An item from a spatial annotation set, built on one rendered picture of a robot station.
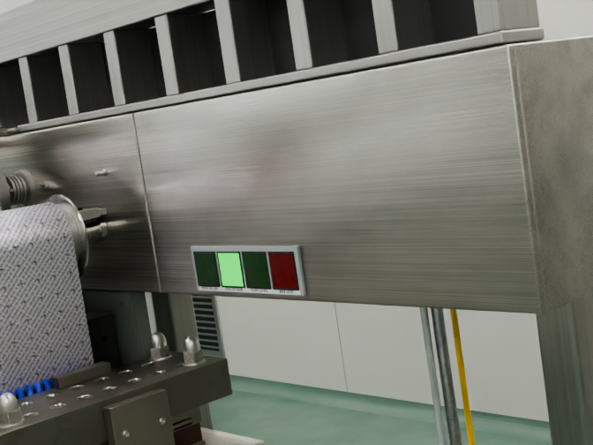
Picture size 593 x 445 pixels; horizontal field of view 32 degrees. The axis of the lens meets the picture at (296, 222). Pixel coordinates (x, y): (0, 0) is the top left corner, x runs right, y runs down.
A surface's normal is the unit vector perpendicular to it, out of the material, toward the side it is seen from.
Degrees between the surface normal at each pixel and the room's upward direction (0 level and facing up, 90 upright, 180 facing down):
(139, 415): 90
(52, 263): 90
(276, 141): 90
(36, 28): 90
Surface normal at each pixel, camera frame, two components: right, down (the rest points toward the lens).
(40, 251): 0.66, -0.02
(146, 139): -0.73, 0.18
